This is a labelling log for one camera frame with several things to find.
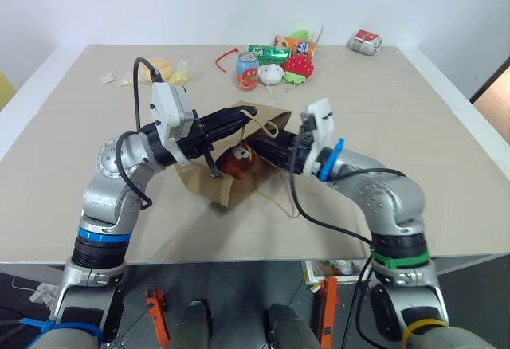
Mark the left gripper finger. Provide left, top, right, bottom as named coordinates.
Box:
left=203, top=105, right=259, bottom=143
left=202, top=147, right=222, bottom=180

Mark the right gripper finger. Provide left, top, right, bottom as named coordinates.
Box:
left=272, top=130, right=300, bottom=149
left=245, top=138, right=296, bottom=172

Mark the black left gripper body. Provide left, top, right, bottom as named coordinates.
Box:
left=175, top=110, right=218, bottom=163

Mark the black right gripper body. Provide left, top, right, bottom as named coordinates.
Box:
left=291, top=117, right=318, bottom=175

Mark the brown paper bag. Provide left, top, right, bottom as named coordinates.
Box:
left=174, top=100, right=300, bottom=220

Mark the brown plush toy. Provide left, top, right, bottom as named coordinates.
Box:
left=216, top=144, right=261, bottom=182

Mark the white round plush toy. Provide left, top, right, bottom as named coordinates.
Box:
left=257, top=63, right=285, bottom=86

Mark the yellow plastic snack bag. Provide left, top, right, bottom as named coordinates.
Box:
left=170, top=61, right=195, bottom=86

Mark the red strawberry plush toy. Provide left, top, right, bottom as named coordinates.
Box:
left=282, top=54, right=316, bottom=86

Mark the blue and orange drink can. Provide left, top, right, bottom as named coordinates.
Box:
left=235, top=51, right=261, bottom=92

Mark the red plastic strip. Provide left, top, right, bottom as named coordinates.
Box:
left=215, top=47, right=241, bottom=75

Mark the green snack packet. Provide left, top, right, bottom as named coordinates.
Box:
left=247, top=44, right=292, bottom=65

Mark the round bread bun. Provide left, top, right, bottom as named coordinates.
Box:
left=147, top=58, right=175, bottom=82

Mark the pale yellow flat packet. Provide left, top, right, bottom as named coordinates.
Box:
left=116, top=73, right=155, bottom=88

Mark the silver packet with red label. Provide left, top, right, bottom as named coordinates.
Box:
left=345, top=29, right=385, bottom=57

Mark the white box under table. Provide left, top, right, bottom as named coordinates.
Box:
left=304, top=259, right=375, bottom=287

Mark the orange clamp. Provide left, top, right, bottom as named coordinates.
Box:
left=144, top=286, right=171, bottom=349
left=317, top=274, right=340, bottom=347

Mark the dark rounded shape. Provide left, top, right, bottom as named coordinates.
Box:
left=264, top=303, right=321, bottom=349

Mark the brown wooden door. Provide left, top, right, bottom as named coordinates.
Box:
left=469, top=55, right=510, bottom=147

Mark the white item on floor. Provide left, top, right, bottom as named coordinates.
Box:
left=29, top=282, right=60, bottom=307

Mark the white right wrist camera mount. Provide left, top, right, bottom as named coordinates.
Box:
left=300, top=97, right=346, bottom=175

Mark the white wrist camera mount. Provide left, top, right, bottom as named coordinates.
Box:
left=150, top=81, right=197, bottom=167
left=300, top=97, right=346, bottom=175

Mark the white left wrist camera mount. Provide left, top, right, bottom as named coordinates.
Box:
left=150, top=81, right=197, bottom=167

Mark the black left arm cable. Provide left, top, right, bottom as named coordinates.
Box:
left=115, top=57, right=163, bottom=210

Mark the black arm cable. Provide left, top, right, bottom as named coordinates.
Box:
left=288, top=143, right=408, bottom=349
left=115, top=57, right=163, bottom=210

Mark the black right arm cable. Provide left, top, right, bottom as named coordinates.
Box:
left=288, top=143, right=408, bottom=349

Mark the yellow object at wall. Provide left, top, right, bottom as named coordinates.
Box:
left=0, top=70, right=18, bottom=112

